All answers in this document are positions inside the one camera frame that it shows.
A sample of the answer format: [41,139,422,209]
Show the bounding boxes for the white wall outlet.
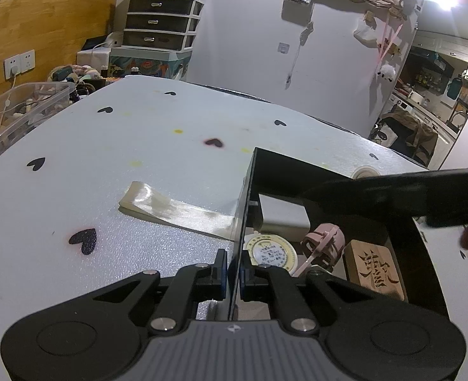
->
[3,49,36,81]

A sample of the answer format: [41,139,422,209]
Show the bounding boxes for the white charging cable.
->
[0,75,18,131]

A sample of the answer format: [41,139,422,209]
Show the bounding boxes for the chair with brown cloth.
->
[376,110,440,164]

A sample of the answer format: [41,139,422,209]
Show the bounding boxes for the pink strap holder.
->
[290,223,346,277]

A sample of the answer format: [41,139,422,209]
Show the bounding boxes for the carved wooden block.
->
[344,239,406,301]

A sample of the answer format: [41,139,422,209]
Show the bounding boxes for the white round reel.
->
[350,165,380,179]

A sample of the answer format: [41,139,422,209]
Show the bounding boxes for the black box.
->
[227,147,451,323]

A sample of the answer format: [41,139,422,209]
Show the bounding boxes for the plush sheep toy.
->
[376,63,397,85]

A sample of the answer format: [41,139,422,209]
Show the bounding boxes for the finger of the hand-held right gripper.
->
[301,174,429,218]

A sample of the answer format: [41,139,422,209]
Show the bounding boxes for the crumpled clear plastic wrap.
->
[118,180,243,243]

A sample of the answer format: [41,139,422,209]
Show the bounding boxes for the clear plastic storage bin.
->
[0,82,76,172]

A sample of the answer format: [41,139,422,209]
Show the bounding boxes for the pink ribbons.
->
[374,13,404,73]

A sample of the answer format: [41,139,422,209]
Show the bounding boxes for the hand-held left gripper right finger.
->
[241,257,382,333]

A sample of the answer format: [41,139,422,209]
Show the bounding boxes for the white washing machine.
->
[390,94,414,117]

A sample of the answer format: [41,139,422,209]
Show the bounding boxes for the printed tote bag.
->
[370,126,392,146]

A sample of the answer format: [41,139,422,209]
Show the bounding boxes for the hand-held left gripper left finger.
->
[91,248,226,334]

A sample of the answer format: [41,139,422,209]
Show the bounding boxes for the white hanging plastic bag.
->
[352,12,380,47]

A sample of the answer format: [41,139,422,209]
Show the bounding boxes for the white drawer unit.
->
[122,0,201,51]

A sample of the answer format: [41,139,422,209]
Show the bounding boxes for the white appliance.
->
[76,31,124,65]

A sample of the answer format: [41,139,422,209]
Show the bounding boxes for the round tin with white label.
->
[243,234,299,277]

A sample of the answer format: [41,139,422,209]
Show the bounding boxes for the pile of stuffed toys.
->
[48,63,108,89]

